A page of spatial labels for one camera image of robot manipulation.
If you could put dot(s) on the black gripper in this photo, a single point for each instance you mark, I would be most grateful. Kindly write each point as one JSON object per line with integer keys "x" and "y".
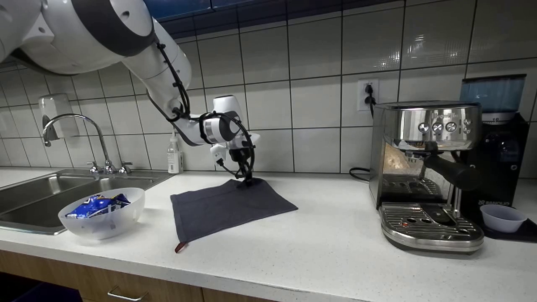
{"x": 241, "y": 156}

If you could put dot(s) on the grey towel with red tag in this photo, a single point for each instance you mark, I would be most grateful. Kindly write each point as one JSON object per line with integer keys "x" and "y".
{"x": 229, "y": 210}

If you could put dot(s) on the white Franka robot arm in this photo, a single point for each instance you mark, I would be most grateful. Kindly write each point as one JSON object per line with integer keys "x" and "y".
{"x": 85, "y": 34}

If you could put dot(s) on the clear soap pump bottle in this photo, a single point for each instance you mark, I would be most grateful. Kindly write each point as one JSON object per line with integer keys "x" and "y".
{"x": 176, "y": 160}

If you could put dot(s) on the translucent plastic bowl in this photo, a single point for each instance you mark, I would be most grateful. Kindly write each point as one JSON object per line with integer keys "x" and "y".
{"x": 107, "y": 227}

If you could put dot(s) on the blue chips bag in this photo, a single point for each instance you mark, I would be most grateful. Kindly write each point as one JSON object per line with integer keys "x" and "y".
{"x": 95, "y": 205}

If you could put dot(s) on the chrome sink faucet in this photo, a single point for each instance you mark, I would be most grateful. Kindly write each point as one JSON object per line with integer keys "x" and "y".
{"x": 85, "y": 118}

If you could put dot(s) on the stainless steel espresso machine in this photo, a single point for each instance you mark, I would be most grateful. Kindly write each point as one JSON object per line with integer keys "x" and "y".
{"x": 426, "y": 168}

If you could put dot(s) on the stainless steel sink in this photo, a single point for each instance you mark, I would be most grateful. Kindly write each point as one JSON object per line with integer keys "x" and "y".
{"x": 35, "y": 202}

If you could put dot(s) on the wooden base cabinet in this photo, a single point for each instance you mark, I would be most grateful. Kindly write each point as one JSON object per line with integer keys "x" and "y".
{"x": 56, "y": 274}

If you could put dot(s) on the black coffee grinder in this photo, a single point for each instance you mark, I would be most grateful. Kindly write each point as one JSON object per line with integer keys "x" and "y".
{"x": 505, "y": 161}

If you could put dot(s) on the small translucent plastic cup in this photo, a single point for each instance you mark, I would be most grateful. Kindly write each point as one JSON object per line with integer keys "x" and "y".
{"x": 503, "y": 218}

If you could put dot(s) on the white wall outlet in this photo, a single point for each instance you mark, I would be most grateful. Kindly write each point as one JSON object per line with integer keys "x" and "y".
{"x": 362, "y": 103}

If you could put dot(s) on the white wall dispenser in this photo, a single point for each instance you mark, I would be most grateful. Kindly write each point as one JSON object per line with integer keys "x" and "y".
{"x": 60, "y": 111}

